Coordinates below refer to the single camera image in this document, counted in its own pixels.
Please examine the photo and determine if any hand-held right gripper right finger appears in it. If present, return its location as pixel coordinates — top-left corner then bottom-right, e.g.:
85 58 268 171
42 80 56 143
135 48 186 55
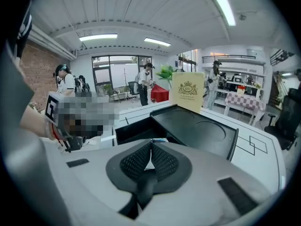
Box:
137 141 271 226

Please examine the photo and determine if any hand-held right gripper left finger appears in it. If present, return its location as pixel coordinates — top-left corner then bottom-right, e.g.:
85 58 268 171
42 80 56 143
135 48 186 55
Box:
40 138 151 226

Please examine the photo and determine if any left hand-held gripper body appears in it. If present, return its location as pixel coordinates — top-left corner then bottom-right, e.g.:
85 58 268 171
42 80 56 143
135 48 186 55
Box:
44 90 104 153

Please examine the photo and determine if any black box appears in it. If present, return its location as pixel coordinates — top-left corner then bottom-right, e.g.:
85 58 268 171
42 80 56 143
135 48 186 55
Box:
114 104 240 162

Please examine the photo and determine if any person's left forearm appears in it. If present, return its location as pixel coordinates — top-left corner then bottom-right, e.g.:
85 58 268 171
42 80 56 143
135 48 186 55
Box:
19 104 60 141

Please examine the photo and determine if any black framed window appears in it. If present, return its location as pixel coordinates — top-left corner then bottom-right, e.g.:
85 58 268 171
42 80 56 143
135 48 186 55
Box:
91 55 152 99

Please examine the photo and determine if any small black chair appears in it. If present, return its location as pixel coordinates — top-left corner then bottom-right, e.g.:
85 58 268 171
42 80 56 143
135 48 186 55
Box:
127 81 140 101

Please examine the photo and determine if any white table with black lines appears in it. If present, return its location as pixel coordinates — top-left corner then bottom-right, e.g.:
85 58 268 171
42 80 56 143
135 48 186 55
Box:
112 99 287 193

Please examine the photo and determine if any long ceiling light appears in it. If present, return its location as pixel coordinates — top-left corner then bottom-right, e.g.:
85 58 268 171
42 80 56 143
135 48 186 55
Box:
211 0 237 27
143 37 172 48
79 33 119 42

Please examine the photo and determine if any red cloth covered table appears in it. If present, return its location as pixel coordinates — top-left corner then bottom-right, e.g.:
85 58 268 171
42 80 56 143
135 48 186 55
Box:
150 83 170 104

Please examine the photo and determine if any checked cloth covered table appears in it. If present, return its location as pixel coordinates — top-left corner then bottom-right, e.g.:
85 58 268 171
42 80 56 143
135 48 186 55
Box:
224 90 267 125

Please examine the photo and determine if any potted green plant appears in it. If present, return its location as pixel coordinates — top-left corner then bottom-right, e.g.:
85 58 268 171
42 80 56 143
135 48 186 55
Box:
155 65 175 89

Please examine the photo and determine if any black office chair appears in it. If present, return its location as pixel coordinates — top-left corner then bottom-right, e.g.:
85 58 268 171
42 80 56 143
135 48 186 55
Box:
264 88 301 151

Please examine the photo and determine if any white open shelving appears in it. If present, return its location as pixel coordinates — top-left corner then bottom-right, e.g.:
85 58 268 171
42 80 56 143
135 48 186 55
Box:
217 64 268 96

